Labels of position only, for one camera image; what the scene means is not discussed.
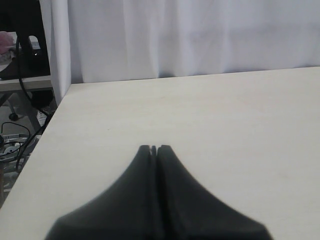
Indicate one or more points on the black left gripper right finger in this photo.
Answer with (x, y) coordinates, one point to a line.
(191, 212)

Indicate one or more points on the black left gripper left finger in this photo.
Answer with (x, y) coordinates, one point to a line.
(125, 211)

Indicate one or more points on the grey side table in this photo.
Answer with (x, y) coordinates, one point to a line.
(39, 83)

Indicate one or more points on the white curtain backdrop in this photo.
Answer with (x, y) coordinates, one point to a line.
(92, 41)

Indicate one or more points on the dark device on side table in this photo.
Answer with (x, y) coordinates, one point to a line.
(24, 17)

